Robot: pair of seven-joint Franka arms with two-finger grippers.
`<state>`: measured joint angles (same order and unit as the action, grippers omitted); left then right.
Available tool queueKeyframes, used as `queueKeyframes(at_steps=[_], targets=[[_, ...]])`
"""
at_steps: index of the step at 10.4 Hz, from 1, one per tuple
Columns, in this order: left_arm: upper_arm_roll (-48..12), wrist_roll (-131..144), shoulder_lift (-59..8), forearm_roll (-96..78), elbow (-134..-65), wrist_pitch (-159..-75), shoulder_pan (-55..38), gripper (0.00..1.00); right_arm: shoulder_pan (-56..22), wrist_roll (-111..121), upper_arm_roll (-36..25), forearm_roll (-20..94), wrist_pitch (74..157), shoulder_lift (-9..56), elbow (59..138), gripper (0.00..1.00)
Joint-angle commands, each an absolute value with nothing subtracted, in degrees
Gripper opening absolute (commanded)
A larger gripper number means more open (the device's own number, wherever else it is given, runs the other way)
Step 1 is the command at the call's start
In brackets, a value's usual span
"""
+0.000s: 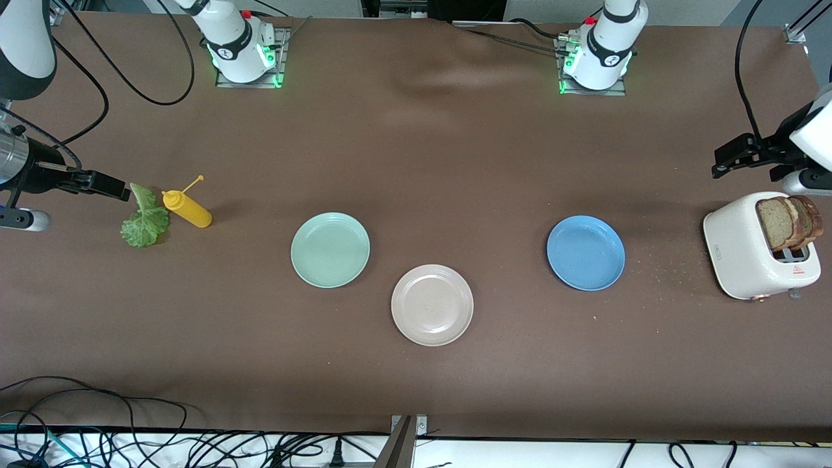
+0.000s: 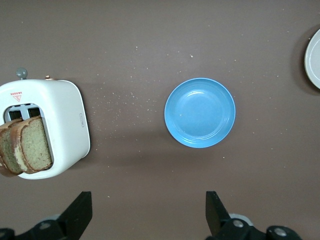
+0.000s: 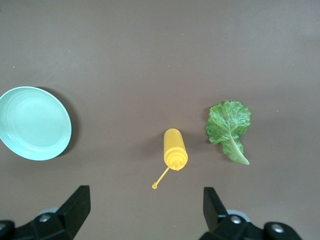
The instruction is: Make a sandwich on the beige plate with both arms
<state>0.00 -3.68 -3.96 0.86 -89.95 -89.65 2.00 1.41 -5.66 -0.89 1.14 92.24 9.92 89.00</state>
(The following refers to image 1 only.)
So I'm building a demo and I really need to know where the green lettuce leaf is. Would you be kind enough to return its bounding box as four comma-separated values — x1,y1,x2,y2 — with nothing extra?
120,183,171,248

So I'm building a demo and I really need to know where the brown bread slice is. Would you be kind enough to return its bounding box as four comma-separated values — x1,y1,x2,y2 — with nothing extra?
755,196,800,253
790,194,825,249

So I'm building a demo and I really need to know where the yellow mustard squeeze bottle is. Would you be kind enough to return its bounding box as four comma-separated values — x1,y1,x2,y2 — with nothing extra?
161,174,213,229

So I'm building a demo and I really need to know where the blue plate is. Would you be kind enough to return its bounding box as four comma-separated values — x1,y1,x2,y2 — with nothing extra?
546,215,627,292

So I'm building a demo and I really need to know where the mint green plate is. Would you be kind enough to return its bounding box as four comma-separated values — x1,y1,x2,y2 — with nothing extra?
290,212,371,289

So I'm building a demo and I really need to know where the beige plate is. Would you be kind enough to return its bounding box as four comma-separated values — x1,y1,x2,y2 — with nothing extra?
391,264,475,347

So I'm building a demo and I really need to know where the white toaster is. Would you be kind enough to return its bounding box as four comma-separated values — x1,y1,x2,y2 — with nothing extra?
703,191,822,303

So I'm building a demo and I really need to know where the brown table cover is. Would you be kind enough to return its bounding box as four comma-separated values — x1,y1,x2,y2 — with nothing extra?
0,12,832,441

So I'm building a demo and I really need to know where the black equipment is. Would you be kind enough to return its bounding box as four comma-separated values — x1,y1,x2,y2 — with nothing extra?
361,0,508,23

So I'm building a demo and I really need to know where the thin black cable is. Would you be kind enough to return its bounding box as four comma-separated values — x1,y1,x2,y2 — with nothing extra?
0,103,82,170

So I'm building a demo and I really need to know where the thick black cable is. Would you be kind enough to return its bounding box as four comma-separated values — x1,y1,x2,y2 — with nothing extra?
62,0,196,106
51,32,109,145
734,0,768,140

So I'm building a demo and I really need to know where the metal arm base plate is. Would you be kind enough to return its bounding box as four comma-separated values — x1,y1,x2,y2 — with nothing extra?
556,36,628,97
216,26,291,89

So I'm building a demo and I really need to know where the teal cable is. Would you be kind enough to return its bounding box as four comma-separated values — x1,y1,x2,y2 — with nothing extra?
0,422,69,456

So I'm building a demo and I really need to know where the metal post bracket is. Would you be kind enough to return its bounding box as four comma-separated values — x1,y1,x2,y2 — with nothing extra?
374,414,430,468

